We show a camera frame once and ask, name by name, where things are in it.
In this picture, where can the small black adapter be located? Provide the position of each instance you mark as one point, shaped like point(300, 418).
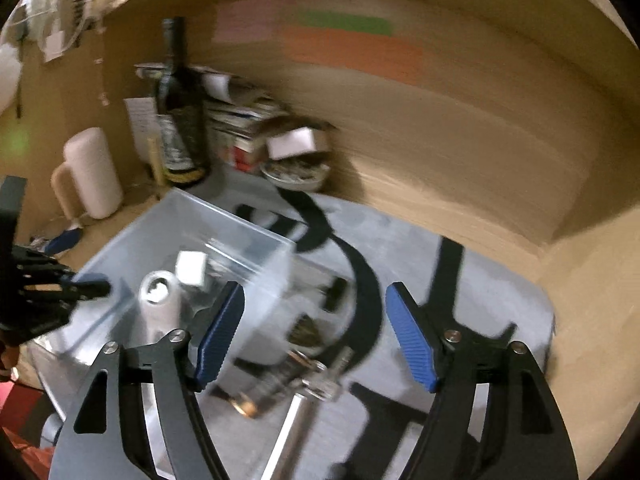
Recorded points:
point(335, 295)

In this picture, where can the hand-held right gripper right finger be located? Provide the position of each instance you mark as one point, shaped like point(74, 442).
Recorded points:
point(410, 340)

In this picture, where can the pink sticky note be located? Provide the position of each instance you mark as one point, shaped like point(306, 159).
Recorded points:
point(245, 20)

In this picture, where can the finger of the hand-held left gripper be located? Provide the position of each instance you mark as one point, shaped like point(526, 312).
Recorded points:
point(90, 288)

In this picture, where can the dark glass bottle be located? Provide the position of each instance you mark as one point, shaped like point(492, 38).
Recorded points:
point(177, 110)

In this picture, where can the blue object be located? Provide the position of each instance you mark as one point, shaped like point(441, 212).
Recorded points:
point(62, 242)

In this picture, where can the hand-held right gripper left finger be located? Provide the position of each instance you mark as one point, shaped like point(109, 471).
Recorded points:
point(220, 332)

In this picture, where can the white paper note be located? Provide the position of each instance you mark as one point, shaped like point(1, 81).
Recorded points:
point(141, 117)

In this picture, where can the dark cylinder with brass cap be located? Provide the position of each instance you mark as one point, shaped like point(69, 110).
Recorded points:
point(255, 397)

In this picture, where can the hanging white papers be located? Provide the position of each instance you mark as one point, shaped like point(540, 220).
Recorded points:
point(55, 40)

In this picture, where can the silver metal bolt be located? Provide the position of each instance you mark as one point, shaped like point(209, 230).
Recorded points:
point(322, 377)

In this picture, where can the green sticky note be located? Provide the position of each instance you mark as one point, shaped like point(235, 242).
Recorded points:
point(345, 22)

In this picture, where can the small white cardboard box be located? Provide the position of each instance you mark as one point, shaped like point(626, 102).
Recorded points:
point(295, 141)

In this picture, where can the dark bristly object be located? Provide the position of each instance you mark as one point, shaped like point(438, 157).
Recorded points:
point(302, 332)

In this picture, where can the clear plastic storage box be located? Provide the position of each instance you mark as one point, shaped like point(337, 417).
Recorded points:
point(215, 220)

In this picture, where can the stack of books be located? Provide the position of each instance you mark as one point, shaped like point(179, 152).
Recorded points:
point(240, 120)

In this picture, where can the white bowl with small parts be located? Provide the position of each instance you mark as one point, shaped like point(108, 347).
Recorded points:
point(295, 172)

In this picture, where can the grey mat with black letters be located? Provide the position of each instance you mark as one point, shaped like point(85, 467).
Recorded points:
point(400, 250)

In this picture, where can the silver metal rod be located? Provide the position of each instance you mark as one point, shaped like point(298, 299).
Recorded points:
point(287, 440)

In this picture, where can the white charger cube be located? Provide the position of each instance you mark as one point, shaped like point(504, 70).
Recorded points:
point(191, 268)

